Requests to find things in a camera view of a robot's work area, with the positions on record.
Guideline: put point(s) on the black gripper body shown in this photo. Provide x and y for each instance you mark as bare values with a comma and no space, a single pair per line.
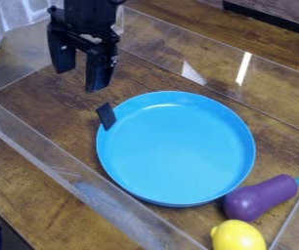
80,26

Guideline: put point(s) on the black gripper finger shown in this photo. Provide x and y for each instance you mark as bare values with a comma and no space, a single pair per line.
63,52
100,65

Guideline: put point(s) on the small black tab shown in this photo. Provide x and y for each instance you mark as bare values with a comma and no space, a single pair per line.
106,116

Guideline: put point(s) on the blue round plate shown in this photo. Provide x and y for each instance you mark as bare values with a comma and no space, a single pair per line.
179,149

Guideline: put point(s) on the white patterned curtain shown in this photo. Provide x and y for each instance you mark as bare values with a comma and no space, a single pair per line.
19,13

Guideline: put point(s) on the purple toy eggplant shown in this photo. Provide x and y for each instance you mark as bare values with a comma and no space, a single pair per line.
248,202

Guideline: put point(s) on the yellow toy lemon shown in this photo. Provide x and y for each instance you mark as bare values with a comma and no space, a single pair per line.
236,235

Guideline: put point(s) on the clear acrylic enclosure wall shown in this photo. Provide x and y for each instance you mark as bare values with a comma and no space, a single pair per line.
58,198

